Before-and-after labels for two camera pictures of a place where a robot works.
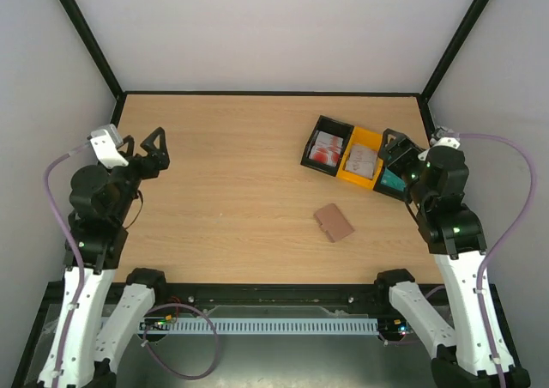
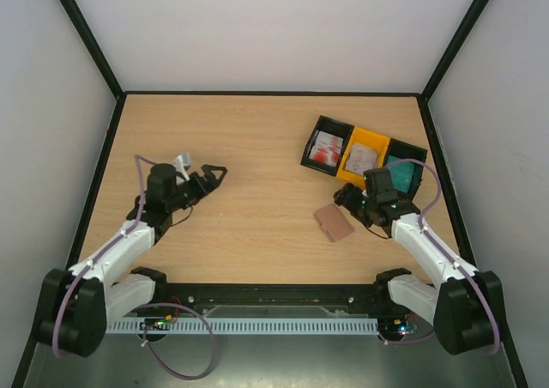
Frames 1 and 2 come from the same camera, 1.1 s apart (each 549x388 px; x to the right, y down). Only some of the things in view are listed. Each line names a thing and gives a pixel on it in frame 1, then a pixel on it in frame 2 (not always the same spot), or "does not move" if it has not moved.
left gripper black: (160, 160) -> (205, 187)
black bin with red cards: (326, 146) does not move
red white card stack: (326, 148) does not move
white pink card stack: (362, 160) does not move
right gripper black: (397, 152) -> (348, 196)
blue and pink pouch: (334, 222) does not move
